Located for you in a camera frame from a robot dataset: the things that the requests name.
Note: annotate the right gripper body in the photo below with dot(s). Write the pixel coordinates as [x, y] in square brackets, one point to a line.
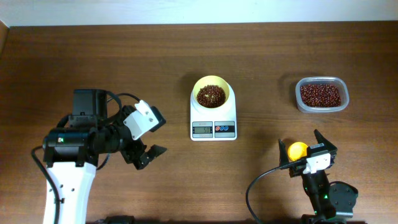
[296, 170]

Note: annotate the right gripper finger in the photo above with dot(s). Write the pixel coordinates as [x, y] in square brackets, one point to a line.
[321, 139]
[283, 157]

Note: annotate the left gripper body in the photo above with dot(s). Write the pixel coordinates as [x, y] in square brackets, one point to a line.
[129, 150]

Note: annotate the yellow measuring scoop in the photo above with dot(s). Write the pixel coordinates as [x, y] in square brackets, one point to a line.
[297, 151]

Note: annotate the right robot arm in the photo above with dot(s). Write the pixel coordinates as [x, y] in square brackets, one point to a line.
[332, 202]

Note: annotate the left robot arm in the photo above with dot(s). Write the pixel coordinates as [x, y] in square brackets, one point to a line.
[99, 124]

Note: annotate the white digital kitchen scale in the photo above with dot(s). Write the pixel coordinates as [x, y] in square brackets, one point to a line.
[214, 124]

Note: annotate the yellow plastic bowl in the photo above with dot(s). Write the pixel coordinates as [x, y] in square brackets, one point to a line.
[211, 92]

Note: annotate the red beans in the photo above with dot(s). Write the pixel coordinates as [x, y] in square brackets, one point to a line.
[320, 96]

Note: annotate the clear plastic container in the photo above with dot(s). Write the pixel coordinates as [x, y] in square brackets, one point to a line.
[339, 83]

